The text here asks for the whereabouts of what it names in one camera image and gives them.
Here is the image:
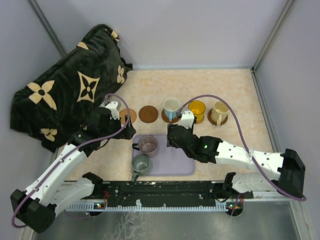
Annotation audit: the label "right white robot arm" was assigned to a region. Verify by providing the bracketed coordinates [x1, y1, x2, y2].
[167, 124, 306, 202]

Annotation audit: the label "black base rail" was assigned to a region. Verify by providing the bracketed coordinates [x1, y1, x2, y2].
[84, 180, 239, 208]

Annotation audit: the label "grey green mug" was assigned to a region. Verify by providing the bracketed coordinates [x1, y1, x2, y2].
[130, 154, 152, 182]

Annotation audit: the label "black floral plush blanket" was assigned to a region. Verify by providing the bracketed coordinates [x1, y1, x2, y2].
[9, 24, 133, 151]

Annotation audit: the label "cream yellow mug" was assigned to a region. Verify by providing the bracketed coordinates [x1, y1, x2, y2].
[210, 101, 229, 126]

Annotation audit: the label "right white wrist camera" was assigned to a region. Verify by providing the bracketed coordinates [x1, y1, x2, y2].
[178, 109, 195, 130]

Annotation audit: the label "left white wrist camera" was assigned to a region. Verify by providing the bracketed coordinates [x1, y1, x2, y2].
[105, 101, 122, 120]

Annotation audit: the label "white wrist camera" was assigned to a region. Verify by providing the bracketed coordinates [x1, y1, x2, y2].
[178, 109, 195, 130]
[105, 101, 122, 120]

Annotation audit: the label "dark wooden coaster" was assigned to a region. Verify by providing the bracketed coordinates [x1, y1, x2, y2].
[161, 109, 180, 124]
[138, 105, 159, 124]
[207, 109, 229, 127]

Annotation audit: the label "white mug blue handle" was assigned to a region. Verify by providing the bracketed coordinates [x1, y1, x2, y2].
[163, 98, 180, 122]

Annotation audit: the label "woven rattan coaster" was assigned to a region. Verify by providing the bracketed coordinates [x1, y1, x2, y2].
[119, 108, 137, 125]
[194, 112, 205, 124]

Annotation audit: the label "purple glass mug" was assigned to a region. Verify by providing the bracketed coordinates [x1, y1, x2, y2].
[132, 135, 158, 158]

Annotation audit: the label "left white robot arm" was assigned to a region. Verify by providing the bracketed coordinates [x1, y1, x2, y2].
[10, 101, 136, 233]

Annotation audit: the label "dark wooden coaster top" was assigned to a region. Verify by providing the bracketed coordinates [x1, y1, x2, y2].
[161, 109, 180, 124]

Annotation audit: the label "yellow glass mug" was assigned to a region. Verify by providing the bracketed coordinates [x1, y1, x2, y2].
[188, 100, 206, 115]

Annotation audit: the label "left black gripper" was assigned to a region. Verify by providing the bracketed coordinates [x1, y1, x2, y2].
[99, 114, 136, 141]

